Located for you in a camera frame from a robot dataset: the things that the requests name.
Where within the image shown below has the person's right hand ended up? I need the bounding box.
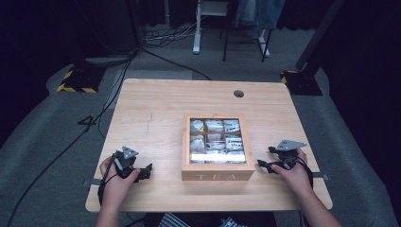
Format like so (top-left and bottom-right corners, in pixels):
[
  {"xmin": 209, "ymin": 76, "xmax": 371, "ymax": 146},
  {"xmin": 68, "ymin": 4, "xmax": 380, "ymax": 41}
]
[{"xmin": 270, "ymin": 148, "xmax": 314, "ymax": 199}]

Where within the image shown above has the long black floor cable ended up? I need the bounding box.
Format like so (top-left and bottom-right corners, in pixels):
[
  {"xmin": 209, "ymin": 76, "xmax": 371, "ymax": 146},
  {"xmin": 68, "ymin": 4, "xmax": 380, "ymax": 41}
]
[{"xmin": 5, "ymin": 48, "xmax": 140, "ymax": 227}]

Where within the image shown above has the bundle of floor cables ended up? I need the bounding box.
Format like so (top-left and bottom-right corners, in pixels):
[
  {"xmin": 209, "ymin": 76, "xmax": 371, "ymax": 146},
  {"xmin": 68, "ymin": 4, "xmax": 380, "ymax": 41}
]
[{"xmin": 141, "ymin": 22, "xmax": 197, "ymax": 49}]

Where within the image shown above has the wooden tea box glass lid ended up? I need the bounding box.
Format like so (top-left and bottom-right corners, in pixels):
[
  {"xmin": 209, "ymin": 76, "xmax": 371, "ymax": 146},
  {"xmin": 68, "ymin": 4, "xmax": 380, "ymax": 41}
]
[{"xmin": 181, "ymin": 113, "xmax": 256, "ymax": 182}]

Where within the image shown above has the person's left hand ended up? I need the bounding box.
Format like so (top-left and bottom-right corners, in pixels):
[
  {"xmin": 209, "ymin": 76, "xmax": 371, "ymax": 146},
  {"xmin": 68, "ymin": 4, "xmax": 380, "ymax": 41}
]
[{"xmin": 98, "ymin": 154, "xmax": 142, "ymax": 213}]

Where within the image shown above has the blue hanging clothing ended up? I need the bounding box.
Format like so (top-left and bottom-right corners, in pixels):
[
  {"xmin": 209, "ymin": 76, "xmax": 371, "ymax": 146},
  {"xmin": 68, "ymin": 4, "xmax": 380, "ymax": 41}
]
[{"xmin": 234, "ymin": 0, "xmax": 287, "ymax": 40}]

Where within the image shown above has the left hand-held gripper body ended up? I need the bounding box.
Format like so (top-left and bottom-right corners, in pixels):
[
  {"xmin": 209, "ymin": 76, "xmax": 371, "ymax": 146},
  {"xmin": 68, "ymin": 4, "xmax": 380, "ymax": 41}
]
[{"xmin": 113, "ymin": 145, "xmax": 145, "ymax": 180}]

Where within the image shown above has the white desk leg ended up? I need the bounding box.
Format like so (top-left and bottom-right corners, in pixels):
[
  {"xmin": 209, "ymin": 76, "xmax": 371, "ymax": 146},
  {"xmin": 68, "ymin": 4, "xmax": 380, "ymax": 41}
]
[
  {"xmin": 192, "ymin": 0, "xmax": 203, "ymax": 56},
  {"xmin": 257, "ymin": 28, "xmax": 271, "ymax": 59}
]

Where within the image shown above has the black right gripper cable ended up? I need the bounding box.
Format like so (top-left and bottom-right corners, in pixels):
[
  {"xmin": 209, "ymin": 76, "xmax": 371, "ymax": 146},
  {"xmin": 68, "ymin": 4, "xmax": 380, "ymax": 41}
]
[{"xmin": 296, "ymin": 156, "xmax": 315, "ymax": 191}]

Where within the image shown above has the group of white tea bags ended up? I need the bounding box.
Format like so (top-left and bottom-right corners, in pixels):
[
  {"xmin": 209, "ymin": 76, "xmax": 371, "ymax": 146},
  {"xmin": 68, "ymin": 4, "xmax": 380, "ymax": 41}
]
[{"xmin": 189, "ymin": 118, "xmax": 247, "ymax": 165}]

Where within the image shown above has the black slanted stand pole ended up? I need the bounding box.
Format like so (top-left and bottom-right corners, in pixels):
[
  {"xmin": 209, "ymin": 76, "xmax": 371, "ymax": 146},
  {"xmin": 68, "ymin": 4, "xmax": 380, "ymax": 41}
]
[{"xmin": 294, "ymin": 0, "xmax": 346, "ymax": 71}]

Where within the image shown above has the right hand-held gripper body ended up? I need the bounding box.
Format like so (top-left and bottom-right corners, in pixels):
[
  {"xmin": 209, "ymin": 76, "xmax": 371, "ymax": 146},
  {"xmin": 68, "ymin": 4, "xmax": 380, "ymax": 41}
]
[{"xmin": 275, "ymin": 139, "xmax": 307, "ymax": 171}]

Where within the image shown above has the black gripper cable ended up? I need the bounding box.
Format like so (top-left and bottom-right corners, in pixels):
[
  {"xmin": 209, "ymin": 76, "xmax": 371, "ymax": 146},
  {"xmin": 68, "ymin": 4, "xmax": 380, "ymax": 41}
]
[
  {"xmin": 96, "ymin": 154, "xmax": 119, "ymax": 206},
  {"xmin": 296, "ymin": 156, "xmax": 315, "ymax": 191}
]

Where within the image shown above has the black yellow striped stand base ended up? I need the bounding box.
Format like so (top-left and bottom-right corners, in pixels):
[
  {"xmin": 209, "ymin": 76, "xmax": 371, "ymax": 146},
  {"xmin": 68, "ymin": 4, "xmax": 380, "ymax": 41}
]
[
  {"xmin": 280, "ymin": 69, "xmax": 323, "ymax": 96},
  {"xmin": 56, "ymin": 63, "xmax": 107, "ymax": 95}
]

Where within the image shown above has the person's striped clothing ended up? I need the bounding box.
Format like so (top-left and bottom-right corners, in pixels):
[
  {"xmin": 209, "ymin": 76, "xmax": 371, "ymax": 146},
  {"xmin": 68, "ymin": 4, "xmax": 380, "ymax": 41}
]
[{"xmin": 156, "ymin": 212, "xmax": 248, "ymax": 227}]

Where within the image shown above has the black metal stool frame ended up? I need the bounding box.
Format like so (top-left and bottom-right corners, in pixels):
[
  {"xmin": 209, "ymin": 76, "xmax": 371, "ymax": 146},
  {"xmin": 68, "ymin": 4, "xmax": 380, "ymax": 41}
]
[{"xmin": 222, "ymin": 0, "xmax": 274, "ymax": 63}]

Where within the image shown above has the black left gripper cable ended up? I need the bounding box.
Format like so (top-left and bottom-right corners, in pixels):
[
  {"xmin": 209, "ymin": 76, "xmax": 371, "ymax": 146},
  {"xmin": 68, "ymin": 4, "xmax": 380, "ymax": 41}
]
[{"xmin": 96, "ymin": 154, "xmax": 119, "ymax": 206}]

